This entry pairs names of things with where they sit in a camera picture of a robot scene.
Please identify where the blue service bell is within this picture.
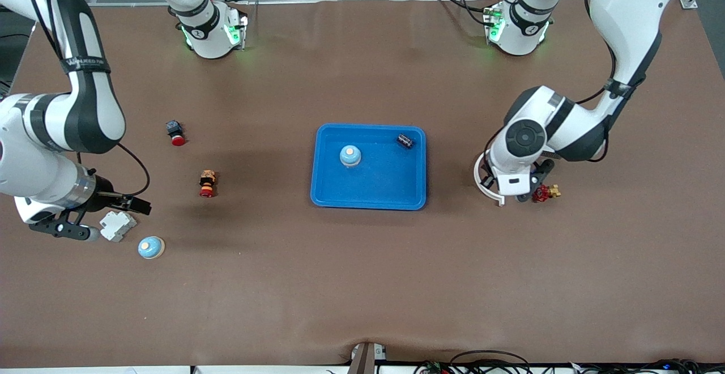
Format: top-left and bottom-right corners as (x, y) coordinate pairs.
(339, 144), (362, 168)
(138, 236), (165, 260)

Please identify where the blue plastic tray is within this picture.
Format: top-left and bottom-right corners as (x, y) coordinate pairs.
(310, 124), (427, 211)

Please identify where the brown table cover mat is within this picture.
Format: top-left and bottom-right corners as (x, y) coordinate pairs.
(0, 0), (725, 369)

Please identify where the white half-ring pipe clamp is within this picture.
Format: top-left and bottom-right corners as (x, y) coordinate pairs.
(474, 150), (506, 207)

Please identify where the white DIN rail breaker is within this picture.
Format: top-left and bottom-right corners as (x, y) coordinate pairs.
(100, 211), (138, 243)

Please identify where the red-handled brass valve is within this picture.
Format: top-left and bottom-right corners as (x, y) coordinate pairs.
(532, 184), (562, 203)

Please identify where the black looped cable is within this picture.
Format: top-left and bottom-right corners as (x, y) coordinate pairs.
(450, 350), (533, 374)

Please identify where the grey metal bracket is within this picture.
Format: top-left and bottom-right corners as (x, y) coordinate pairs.
(347, 342), (387, 374)

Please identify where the black cable bundle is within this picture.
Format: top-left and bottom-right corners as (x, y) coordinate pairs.
(566, 358), (725, 374)

